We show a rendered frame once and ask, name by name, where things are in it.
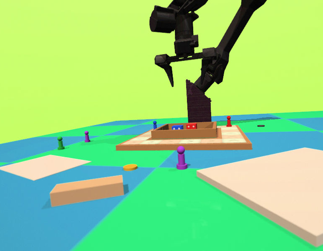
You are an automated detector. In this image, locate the yellow flat disc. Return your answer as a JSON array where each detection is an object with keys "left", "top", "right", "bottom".
[{"left": 123, "top": 164, "right": 137, "bottom": 171}]

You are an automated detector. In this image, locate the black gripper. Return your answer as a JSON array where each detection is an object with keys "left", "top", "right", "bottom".
[{"left": 154, "top": 31, "right": 217, "bottom": 87}]

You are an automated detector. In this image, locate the tan rectangular block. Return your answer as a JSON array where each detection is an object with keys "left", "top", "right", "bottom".
[{"left": 50, "top": 175, "right": 124, "bottom": 207}]

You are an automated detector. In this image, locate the green pawn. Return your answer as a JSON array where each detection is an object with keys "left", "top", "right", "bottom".
[{"left": 58, "top": 136, "right": 65, "bottom": 150}]

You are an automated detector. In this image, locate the red die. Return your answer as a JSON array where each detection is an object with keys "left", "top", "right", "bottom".
[{"left": 186, "top": 123, "right": 197, "bottom": 129}]

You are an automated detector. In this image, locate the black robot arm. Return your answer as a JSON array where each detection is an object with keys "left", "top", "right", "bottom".
[{"left": 149, "top": 0, "right": 267, "bottom": 94}]

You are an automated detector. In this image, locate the blue die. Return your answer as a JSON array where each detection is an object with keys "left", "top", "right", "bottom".
[{"left": 172, "top": 125, "right": 184, "bottom": 130}]

